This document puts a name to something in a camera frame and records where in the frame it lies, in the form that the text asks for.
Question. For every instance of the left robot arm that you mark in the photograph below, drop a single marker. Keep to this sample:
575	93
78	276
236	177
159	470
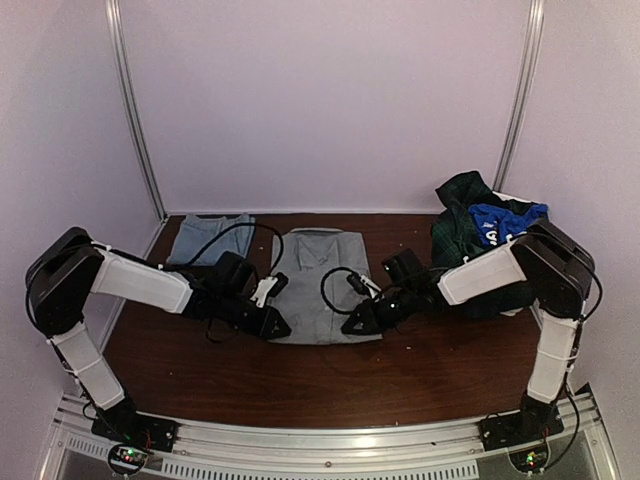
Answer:
64	279

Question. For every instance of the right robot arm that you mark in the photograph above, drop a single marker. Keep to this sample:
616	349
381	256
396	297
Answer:
557	272

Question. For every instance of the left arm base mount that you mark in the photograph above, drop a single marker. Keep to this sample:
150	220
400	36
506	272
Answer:
137	436

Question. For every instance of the light blue denim skirt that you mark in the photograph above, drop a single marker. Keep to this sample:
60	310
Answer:
194	232

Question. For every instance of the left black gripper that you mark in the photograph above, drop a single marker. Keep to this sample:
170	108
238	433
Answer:
263	327

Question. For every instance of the grey shirt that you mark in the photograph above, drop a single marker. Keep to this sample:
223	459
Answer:
318	297

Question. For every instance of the left aluminium post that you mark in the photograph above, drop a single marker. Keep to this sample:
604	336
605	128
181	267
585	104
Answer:
132	114

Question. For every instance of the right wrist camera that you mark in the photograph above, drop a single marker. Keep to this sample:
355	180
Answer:
363	285

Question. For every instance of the aluminium front rail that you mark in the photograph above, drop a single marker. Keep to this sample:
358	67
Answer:
441	450

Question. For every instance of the blue cloth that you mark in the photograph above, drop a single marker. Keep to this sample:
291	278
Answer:
496	226

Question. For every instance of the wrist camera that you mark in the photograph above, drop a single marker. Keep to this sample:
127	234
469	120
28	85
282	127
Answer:
363	285
269	287

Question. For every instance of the right aluminium post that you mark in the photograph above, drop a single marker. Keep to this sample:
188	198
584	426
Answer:
528	65

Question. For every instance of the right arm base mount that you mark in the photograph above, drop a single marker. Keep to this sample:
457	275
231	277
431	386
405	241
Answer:
524	434

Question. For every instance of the aluminium post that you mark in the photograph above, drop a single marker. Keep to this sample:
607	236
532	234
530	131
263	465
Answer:
528	65
132	114

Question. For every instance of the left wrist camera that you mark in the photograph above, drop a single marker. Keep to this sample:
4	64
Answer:
269	287

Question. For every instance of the dark green plaid garment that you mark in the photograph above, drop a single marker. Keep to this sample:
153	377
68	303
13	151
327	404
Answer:
456	241

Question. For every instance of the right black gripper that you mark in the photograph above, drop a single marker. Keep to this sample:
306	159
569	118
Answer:
371	325

